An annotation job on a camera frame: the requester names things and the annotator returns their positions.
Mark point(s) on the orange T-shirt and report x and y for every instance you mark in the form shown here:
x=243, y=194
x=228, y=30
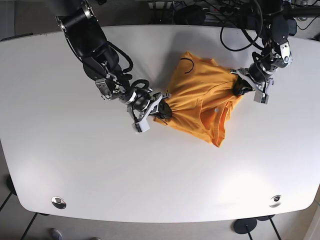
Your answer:
x=201, y=98

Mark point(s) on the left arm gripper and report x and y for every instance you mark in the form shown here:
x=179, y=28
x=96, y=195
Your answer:
x=251, y=79

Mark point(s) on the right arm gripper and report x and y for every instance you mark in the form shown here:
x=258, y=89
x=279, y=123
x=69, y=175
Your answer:
x=141, y=104

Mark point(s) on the black round stand base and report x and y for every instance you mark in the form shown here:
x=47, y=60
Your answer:
x=245, y=225

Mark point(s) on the right metal table grommet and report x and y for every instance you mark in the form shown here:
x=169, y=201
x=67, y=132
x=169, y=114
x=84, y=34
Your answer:
x=275, y=201

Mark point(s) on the grey sneaker shoe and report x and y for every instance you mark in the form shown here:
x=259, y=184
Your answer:
x=55, y=234

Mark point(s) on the left metal table grommet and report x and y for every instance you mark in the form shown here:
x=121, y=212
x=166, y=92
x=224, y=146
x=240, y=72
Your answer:
x=58, y=202

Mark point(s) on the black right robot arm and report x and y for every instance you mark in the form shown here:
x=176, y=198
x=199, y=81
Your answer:
x=106, y=64

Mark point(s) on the metal table grommet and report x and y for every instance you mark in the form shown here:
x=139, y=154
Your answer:
x=58, y=202
x=275, y=201

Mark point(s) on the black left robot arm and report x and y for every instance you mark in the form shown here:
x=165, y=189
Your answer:
x=267, y=25

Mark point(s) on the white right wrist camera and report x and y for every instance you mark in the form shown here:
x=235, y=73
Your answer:
x=141, y=126

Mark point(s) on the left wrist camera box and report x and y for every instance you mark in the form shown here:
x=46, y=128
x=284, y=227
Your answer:
x=261, y=97

